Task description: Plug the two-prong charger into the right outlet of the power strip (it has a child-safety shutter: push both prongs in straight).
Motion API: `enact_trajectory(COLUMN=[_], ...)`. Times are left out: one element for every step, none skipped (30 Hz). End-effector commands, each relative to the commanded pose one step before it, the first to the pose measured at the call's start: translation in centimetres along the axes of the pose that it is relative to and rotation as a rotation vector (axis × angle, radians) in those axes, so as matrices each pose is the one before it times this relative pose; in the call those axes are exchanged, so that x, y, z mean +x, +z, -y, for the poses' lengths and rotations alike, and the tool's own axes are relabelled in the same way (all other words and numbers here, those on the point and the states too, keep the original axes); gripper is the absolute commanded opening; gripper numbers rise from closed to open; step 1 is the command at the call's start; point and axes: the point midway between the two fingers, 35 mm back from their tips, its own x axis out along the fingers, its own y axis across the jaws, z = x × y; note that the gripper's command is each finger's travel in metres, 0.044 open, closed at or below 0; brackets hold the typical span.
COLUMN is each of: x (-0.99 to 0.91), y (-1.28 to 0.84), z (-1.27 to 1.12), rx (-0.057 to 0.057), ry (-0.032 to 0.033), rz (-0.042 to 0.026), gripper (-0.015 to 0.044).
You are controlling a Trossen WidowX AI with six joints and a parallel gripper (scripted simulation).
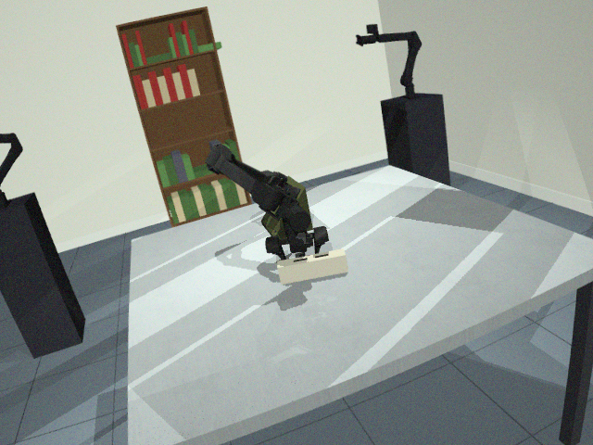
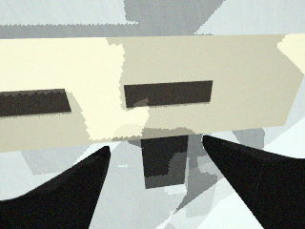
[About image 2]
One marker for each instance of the black two-prong plug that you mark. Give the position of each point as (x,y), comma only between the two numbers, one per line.
(164,160)

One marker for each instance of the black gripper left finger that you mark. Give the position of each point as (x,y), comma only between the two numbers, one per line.
(66,201)

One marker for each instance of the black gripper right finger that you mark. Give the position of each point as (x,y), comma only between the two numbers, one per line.
(271,185)

